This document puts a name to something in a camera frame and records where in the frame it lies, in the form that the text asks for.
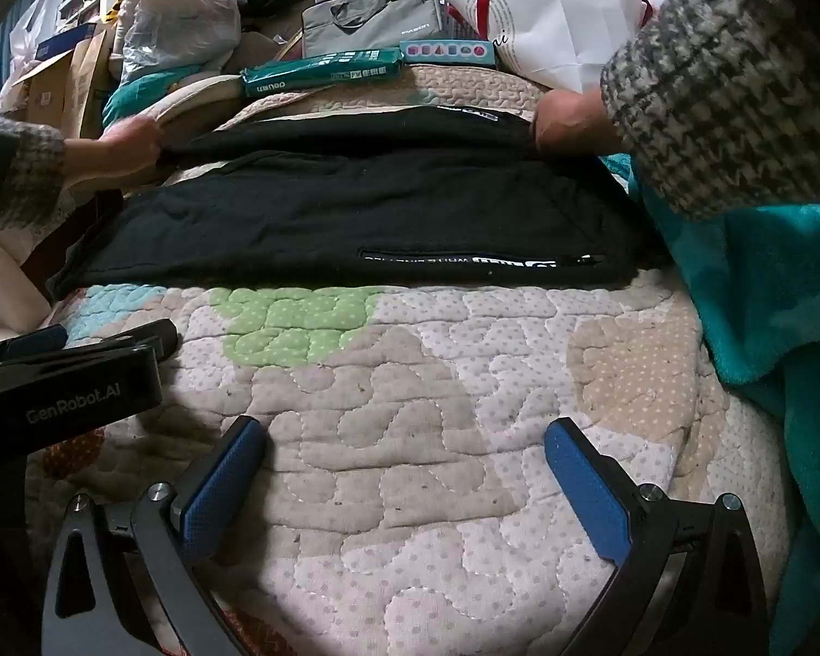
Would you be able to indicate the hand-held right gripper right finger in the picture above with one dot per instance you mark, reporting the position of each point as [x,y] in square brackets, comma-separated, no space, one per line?
[584,492]

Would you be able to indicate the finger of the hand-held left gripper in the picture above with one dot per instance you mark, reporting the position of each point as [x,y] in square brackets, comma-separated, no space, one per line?
[143,338]
[37,339]

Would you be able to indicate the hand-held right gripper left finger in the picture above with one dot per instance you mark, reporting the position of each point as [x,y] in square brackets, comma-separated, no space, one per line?
[222,485]

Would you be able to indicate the black pants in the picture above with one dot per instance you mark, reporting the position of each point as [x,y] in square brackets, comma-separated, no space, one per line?
[348,218]

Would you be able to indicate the person's right forearm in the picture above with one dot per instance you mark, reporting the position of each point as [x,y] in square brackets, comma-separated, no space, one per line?
[724,82]

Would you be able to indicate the person's left hand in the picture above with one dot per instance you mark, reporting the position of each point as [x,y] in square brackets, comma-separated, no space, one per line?
[116,150]

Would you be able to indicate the person's right hand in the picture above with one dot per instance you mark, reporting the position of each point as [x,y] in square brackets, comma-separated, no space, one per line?
[574,123]

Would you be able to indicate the quilted heart-pattern bedspread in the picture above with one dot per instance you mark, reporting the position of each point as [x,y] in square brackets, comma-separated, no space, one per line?
[417,389]

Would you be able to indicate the teal cloth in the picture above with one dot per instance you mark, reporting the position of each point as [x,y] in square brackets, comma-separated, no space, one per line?
[133,95]

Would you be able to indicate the open cardboard box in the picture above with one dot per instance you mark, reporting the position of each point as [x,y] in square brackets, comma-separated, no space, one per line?
[44,92]

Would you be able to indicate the beige cushion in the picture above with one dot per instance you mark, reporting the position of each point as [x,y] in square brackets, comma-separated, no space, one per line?
[191,92]

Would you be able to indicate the flat brown cardboard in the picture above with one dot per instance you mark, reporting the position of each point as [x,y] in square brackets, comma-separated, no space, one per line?
[85,82]

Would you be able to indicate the teal fleece blanket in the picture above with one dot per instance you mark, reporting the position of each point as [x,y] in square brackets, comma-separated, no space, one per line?
[779,287]

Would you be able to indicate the blue box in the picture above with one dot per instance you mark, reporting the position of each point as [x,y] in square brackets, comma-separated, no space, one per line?
[65,41]

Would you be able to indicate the white plastic bag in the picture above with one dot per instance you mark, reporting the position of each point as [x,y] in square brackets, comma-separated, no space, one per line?
[27,34]

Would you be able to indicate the clear plastic bag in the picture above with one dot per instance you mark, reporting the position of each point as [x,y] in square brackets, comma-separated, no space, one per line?
[177,27]

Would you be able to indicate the green wrapped paper pack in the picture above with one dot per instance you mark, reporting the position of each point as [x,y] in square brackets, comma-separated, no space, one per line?
[314,72]

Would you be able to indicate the grey laptop bag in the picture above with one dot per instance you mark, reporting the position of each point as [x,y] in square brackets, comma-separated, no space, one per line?
[376,20]

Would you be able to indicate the teal box with coloured shapes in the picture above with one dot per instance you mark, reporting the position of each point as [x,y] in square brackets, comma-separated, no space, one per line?
[447,52]

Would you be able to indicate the white paper shopping bag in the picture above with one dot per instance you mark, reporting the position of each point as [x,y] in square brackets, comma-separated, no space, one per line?
[560,13]

